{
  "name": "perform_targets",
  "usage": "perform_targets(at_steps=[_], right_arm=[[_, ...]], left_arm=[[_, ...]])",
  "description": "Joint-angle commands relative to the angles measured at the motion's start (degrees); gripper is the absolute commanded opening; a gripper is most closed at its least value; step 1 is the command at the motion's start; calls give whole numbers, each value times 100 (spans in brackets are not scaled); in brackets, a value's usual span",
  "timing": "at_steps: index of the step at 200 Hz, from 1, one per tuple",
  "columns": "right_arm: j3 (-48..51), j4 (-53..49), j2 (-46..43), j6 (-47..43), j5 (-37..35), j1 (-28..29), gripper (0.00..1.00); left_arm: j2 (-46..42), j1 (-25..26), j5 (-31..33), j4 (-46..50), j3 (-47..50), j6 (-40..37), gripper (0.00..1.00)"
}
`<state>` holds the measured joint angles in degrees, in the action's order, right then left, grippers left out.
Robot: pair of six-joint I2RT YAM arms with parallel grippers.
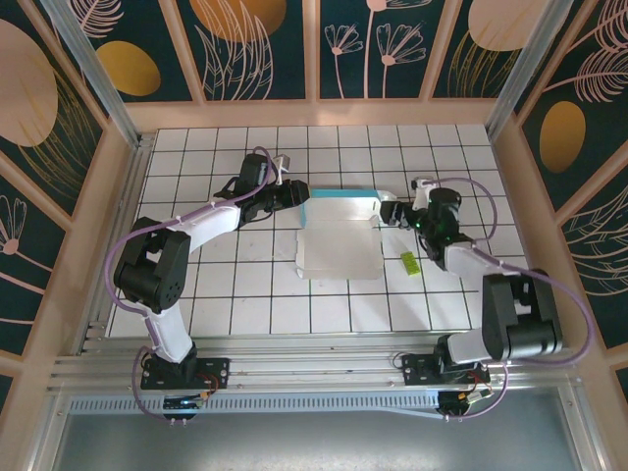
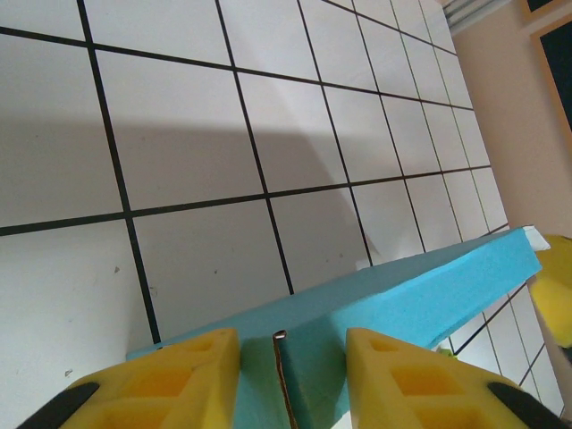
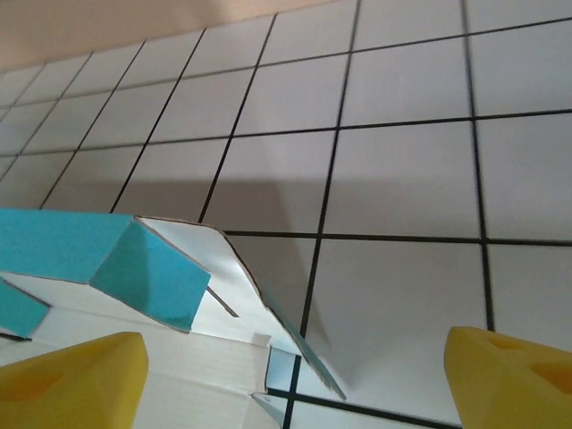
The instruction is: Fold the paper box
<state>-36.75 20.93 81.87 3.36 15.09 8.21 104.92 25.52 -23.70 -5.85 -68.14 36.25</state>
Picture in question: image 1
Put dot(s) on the green toy brick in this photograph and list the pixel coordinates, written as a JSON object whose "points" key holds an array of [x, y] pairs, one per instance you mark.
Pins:
{"points": [[410, 263]]}

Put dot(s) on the teal paper box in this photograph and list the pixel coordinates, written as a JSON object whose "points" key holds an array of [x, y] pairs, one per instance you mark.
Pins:
{"points": [[338, 250]]}

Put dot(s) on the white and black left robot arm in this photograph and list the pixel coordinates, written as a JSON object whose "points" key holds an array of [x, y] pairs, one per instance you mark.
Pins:
{"points": [[157, 275]]}

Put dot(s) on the grey metal sheet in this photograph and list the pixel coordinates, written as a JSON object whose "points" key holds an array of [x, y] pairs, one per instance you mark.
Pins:
{"points": [[314, 446]]}

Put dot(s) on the aluminium side rail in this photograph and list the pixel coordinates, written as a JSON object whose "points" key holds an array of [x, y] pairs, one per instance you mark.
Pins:
{"points": [[127, 196]]}

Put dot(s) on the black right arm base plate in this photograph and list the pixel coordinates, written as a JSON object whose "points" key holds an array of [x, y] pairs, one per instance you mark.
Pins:
{"points": [[417, 368]]}

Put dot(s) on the aluminium base frame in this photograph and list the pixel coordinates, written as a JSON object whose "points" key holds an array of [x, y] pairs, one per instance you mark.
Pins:
{"points": [[314, 365]]}

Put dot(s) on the aluminium right corner post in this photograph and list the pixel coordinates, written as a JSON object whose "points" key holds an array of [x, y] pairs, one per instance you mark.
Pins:
{"points": [[520, 64]]}

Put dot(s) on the aluminium corner post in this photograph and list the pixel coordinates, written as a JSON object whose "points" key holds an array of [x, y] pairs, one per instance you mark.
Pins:
{"points": [[93, 64], [520, 64]]}

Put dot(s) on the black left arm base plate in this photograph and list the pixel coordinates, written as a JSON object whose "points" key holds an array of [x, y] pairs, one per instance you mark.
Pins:
{"points": [[216, 370]]}

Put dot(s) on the aluminium left corner post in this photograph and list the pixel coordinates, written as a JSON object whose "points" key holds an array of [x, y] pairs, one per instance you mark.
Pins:
{"points": [[93, 64]]}

